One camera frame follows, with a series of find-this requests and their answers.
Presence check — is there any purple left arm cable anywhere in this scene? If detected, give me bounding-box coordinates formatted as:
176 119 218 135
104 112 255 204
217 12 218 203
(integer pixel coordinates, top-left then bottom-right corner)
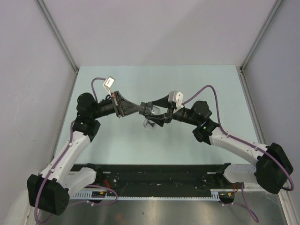
34 77 118 223

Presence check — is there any aluminium frame post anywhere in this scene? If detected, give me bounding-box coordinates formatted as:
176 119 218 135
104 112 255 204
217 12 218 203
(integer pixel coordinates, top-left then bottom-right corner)
240 0 285 72
34 0 79 74

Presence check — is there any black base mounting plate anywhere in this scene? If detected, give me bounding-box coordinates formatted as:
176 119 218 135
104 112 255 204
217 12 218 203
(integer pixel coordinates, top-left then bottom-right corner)
71 163 241 203

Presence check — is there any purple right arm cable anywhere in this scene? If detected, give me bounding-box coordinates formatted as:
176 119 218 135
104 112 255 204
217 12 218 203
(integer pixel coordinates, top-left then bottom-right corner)
181 85 295 192

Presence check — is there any right aluminium frame post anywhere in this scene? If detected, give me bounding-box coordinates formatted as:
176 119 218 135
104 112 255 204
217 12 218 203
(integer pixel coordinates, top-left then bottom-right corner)
240 0 285 72

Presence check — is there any clear elbow fitting with grey nut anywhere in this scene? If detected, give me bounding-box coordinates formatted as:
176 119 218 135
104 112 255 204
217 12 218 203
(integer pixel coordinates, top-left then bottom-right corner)
143 103 160 131

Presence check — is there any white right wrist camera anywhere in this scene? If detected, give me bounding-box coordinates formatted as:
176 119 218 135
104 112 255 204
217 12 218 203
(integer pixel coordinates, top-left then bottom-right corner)
167 91 183 113

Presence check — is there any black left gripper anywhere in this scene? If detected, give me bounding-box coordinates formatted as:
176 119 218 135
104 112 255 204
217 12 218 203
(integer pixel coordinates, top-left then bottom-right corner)
92 91 143 119

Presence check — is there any left aluminium frame post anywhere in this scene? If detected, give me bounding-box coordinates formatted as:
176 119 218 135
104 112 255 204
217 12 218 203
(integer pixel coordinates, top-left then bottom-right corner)
34 0 79 74

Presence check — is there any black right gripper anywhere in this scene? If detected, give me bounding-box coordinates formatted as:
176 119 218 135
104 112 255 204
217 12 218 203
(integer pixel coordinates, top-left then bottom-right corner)
146 93 200 126

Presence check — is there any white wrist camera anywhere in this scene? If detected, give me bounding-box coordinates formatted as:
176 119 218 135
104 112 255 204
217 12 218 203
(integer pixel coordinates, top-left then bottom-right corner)
167 91 183 113
103 76 115 96

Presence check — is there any white slotted cable duct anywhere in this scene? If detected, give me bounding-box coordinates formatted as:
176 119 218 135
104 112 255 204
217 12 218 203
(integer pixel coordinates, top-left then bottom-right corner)
70 188 235 201

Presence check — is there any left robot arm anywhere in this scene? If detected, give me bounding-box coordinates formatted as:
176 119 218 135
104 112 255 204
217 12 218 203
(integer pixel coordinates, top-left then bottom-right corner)
27 91 145 215

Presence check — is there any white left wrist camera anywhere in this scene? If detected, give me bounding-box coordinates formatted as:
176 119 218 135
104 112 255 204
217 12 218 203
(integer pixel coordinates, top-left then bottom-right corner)
103 76 115 96

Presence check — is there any dark grey threaded ring nut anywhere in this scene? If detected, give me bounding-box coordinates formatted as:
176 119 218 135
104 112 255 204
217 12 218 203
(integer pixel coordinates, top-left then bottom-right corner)
139 102 149 116

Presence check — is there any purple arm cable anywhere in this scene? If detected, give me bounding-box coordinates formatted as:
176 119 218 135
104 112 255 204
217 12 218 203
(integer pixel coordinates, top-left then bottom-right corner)
34 77 118 223
181 85 295 192

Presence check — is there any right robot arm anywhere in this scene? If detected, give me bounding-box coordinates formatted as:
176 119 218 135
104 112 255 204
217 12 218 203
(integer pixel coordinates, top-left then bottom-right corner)
143 96 293 194

